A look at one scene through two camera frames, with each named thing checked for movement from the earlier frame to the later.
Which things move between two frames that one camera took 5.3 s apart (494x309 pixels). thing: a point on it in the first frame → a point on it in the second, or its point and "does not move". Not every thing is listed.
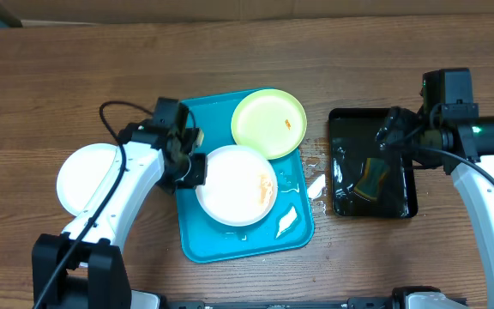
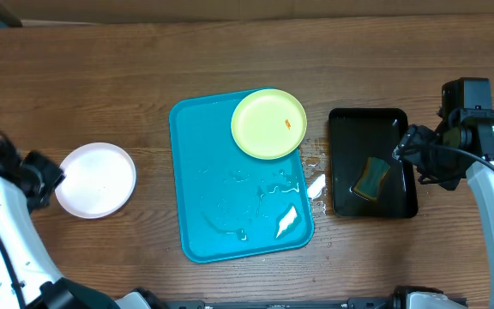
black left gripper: [199, 178] → [43, 163]
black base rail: [356, 303] does not move
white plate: [241, 185] → [99, 180]
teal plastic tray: [289, 223] does not move
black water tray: [352, 140] does not move
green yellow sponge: [375, 170] does not move
